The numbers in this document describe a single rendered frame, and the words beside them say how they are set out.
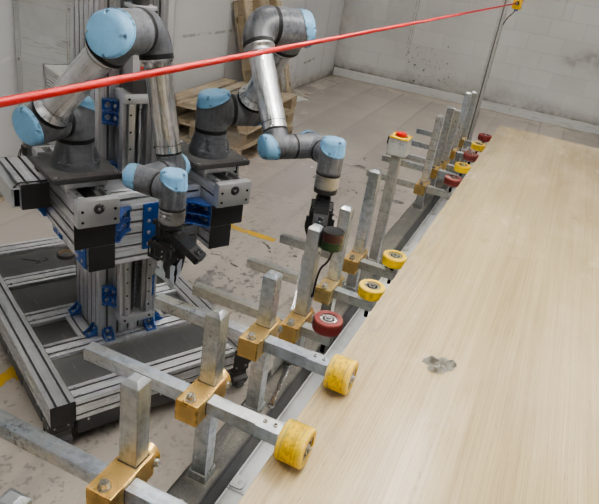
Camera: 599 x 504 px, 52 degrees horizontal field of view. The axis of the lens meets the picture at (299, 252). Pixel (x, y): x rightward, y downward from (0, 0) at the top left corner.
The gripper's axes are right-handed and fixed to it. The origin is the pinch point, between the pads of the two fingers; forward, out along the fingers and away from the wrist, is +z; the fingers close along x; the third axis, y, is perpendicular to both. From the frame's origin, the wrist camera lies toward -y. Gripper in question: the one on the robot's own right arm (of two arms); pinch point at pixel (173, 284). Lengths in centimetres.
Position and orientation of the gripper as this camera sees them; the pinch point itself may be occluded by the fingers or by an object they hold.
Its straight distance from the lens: 186.1
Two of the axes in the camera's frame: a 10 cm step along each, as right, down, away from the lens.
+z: -1.5, 8.8, 4.5
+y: -9.0, -3.1, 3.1
